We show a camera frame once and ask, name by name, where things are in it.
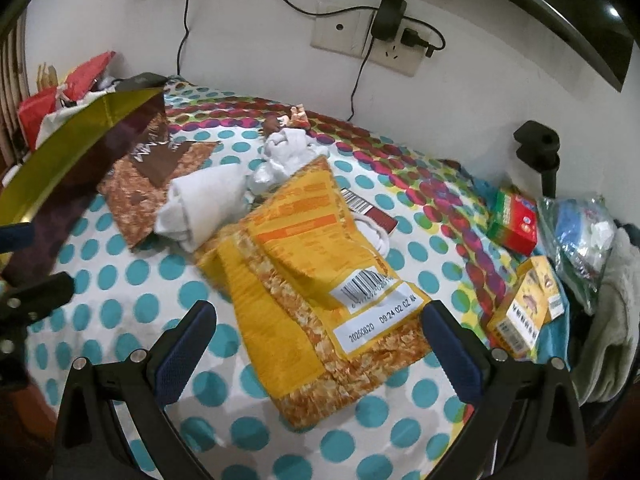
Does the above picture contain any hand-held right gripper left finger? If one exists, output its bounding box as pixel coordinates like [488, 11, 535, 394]
[52, 300, 218, 480]

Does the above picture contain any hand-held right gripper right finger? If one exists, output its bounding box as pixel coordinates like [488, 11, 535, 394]
[420, 300, 588, 480]

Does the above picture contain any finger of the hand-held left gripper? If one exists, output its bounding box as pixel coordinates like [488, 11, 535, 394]
[0, 271, 76, 392]
[0, 222, 37, 261]

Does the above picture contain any gold tin box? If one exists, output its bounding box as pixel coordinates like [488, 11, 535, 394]
[0, 86, 167, 283]

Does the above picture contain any yellow snack bag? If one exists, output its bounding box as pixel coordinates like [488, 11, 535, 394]
[194, 154, 437, 431]

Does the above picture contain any brown patterned box lid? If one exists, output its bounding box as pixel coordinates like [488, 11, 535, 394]
[96, 109, 224, 252]

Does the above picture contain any white knotted cloth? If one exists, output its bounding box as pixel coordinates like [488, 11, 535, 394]
[264, 127, 332, 181]

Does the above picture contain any brown orange toy figure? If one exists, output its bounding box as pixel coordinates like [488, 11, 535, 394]
[259, 103, 312, 137]

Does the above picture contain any polka dot tablecloth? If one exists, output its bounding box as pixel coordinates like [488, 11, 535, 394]
[0, 75, 568, 480]

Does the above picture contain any yellow carton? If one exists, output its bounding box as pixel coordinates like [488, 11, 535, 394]
[486, 255, 564, 362]

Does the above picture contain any large red paper bag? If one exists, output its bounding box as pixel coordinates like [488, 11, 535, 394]
[18, 87, 62, 152]

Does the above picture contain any green red carton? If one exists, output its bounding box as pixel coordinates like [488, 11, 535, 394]
[486, 186, 540, 257]

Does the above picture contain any grey towel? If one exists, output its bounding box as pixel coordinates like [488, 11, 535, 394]
[569, 227, 640, 407]

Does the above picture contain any small dark red box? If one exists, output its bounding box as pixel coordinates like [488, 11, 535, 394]
[340, 187, 399, 234]

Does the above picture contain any clear plastic bag with items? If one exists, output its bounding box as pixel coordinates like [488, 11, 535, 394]
[536, 194, 619, 317]

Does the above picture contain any flat red bag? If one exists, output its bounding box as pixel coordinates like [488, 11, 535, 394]
[61, 50, 116, 102]

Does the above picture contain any black set-top box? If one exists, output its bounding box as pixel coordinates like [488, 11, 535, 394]
[114, 72, 169, 95]

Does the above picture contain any black power adapter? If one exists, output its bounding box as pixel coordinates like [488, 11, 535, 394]
[371, 0, 408, 42]

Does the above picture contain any black clamp mount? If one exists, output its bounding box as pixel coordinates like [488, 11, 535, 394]
[513, 120, 562, 200]

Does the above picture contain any black cable to set-top box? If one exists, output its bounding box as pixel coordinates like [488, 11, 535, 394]
[176, 0, 193, 80]

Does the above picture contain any thin black adapter cable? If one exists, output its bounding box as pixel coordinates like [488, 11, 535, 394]
[346, 35, 382, 122]

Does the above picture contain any black wall plug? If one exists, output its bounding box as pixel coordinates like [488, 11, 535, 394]
[400, 27, 447, 59]

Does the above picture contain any beige wall socket plate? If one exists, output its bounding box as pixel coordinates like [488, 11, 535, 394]
[310, 1, 432, 78]

